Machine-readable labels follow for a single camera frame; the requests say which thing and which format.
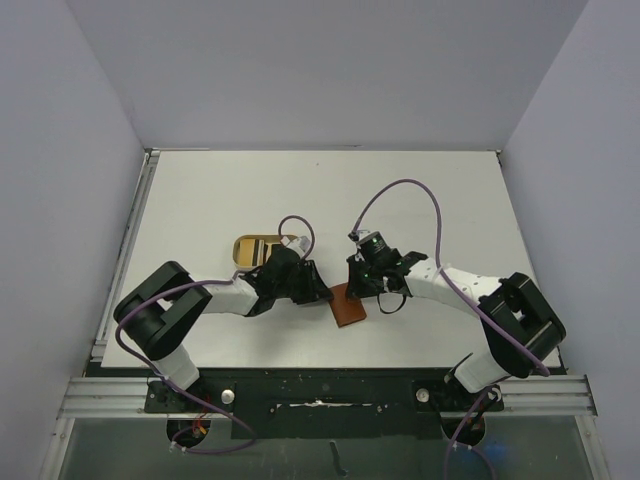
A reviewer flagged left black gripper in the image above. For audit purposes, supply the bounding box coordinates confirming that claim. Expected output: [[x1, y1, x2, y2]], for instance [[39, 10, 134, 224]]
[[274, 259, 332, 304]]

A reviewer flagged brown leather card holder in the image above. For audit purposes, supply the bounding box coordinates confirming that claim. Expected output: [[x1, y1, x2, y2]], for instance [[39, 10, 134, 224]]
[[329, 283, 367, 328]]

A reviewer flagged beige oval tray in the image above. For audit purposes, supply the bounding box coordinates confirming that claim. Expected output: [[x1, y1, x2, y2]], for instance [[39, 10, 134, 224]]
[[232, 234, 283, 272]]

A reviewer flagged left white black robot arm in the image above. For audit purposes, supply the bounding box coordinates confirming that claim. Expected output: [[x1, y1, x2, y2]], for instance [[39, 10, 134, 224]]
[[113, 247, 333, 411]]

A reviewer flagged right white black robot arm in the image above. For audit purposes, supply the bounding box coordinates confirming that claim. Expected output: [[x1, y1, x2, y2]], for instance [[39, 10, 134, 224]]
[[346, 231, 566, 409]]

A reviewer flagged black thin wire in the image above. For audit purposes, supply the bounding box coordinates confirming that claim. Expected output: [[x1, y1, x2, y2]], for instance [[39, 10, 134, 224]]
[[375, 289, 409, 315]]

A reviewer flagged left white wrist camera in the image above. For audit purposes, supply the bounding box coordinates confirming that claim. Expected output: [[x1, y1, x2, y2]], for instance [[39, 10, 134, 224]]
[[283, 236, 311, 257]]

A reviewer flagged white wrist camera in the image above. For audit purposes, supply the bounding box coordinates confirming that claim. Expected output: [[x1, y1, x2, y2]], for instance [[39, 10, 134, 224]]
[[348, 229, 372, 243], [283, 236, 311, 257]]

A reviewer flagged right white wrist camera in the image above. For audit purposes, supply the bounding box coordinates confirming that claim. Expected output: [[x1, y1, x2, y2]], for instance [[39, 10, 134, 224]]
[[348, 229, 372, 243]]

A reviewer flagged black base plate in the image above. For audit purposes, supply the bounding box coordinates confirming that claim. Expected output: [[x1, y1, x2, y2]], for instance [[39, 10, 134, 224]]
[[144, 368, 504, 439]]

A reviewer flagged aluminium frame rail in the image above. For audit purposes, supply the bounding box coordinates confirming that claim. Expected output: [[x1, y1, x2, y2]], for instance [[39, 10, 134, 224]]
[[57, 373, 599, 419]]

